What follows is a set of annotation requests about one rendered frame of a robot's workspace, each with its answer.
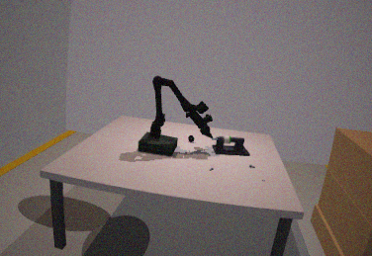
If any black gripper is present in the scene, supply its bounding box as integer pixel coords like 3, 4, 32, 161
194, 116, 213, 138

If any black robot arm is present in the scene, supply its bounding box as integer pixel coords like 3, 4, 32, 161
149, 76, 213, 138

